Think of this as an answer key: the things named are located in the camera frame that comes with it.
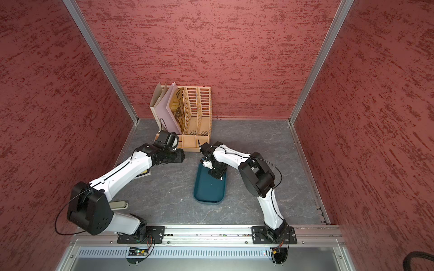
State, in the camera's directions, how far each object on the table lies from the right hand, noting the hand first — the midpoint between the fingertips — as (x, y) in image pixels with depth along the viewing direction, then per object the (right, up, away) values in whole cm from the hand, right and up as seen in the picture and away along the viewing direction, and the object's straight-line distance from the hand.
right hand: (222, 176), depth 92 cm
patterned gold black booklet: (-27, +38, +8) cm, 48 cm away
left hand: (-22, +10, -6) cm, 25 cm away
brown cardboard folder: (-36, +46, +1) cm, 59 cm away
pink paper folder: (-38, +33, +17) cm, 53 cm away
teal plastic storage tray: (-8, -6, -4) cm, 11 cm away
